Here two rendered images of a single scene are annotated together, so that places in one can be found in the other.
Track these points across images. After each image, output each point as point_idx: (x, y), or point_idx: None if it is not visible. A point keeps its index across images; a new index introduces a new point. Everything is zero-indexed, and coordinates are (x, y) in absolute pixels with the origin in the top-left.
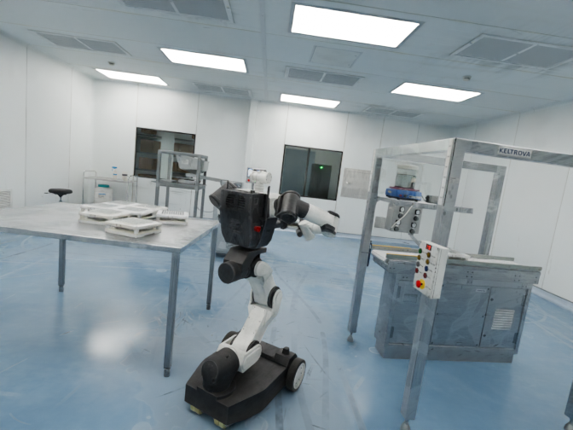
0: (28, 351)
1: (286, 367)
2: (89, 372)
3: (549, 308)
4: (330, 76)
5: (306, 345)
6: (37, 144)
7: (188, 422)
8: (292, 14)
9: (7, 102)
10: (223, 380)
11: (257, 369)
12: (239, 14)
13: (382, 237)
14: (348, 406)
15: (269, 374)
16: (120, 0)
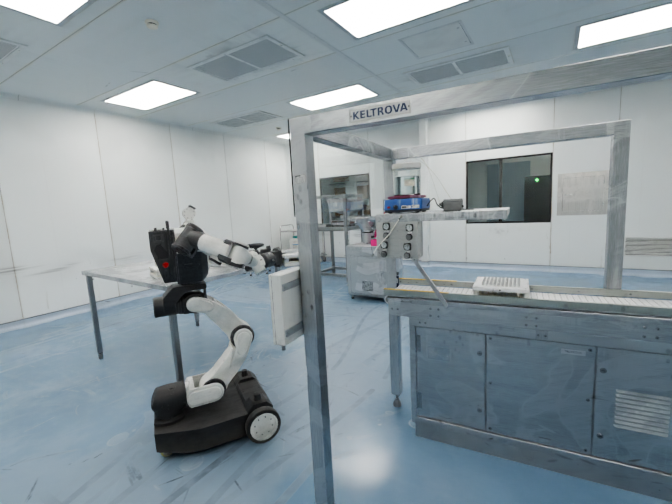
0: (131, 367)
1: (247, 413)
2: (142, 388)
3: None
4: (464, 63)
5: (334, 400)
6: (240, 209)
7: (150, 442)
8: (333, 21)
9: (212, 181)
10: (162, 410)
11: (220, 409)
12: (298, 46)
13: (644, 270)
14: (294, 476)
15: (224, 416)
16: (220, 78)
